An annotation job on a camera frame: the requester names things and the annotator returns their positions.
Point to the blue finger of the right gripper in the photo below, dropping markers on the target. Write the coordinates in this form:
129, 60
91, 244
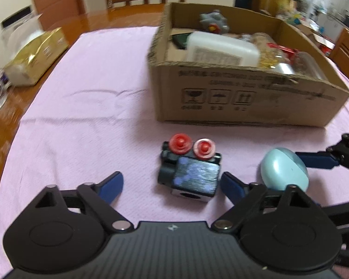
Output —
319, 160

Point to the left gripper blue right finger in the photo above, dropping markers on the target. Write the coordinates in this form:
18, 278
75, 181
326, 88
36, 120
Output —
233, 188

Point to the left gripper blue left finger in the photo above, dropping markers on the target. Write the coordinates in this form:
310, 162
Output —
111, 187

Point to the light blue round case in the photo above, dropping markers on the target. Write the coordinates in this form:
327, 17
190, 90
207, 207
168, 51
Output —
281, 167

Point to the black blue toy cube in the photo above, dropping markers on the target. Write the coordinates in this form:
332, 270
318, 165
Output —
190, 169

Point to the clear plastic jar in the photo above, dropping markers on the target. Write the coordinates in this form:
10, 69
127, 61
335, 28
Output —
285, 60

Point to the white translucent plastic box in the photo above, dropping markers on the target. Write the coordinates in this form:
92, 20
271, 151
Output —
217, 49

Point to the grey toy figure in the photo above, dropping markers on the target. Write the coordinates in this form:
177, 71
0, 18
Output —
214, 22

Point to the pink table cloth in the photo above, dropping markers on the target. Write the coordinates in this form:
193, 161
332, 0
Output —
94, 115

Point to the wooden chair right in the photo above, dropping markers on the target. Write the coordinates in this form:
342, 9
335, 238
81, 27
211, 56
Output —
340, 53

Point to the brown cardboard box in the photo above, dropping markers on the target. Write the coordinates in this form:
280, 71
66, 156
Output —
205, 93

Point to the gold tissue pack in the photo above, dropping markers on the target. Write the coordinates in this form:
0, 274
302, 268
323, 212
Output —
35, 58

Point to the black electronic device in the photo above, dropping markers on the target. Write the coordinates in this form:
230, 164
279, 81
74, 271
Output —
180, 40

